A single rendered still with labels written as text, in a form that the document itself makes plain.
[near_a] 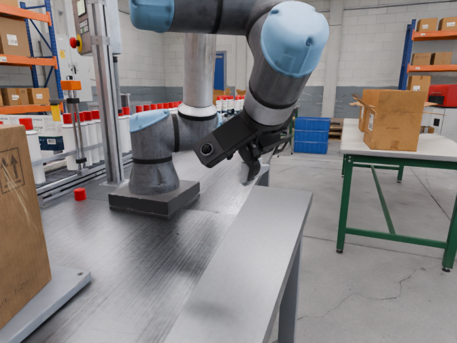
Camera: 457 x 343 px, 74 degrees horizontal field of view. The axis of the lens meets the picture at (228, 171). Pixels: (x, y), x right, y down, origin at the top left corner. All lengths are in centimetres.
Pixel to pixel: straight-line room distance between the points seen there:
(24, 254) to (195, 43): 58
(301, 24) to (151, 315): 46
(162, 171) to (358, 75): 778
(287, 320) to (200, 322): 77
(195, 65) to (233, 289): 55
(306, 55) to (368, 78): 810
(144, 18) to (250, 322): 44
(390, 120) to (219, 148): 178
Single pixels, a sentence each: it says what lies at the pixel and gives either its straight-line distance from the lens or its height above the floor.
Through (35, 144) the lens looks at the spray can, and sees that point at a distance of 109.
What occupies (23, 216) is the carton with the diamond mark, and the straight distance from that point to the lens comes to 56.
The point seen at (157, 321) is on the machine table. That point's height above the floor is 83.
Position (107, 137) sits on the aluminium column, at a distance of 116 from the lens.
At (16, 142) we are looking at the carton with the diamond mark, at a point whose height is 110.
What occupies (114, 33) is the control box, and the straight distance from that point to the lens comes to 119.
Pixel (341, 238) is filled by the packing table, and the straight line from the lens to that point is 238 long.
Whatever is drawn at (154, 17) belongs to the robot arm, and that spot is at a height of 125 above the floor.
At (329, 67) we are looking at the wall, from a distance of 843.
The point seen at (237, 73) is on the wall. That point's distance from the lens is 891.
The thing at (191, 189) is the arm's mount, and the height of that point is 87.
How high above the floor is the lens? 117
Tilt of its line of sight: 16 degrees down
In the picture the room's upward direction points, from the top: straight up
